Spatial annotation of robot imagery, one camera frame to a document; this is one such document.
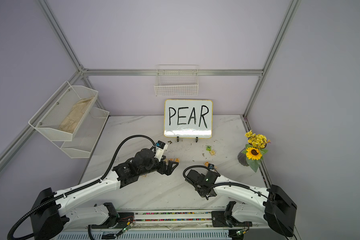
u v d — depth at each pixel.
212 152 0.98
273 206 0.40
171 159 0.95
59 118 0.78
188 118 1.04
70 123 0.76
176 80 1.07
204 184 0.57
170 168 0.67
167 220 0.75
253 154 0.73
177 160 0.94
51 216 0.38
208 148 1.00
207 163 0.93
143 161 0.57
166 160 0.67
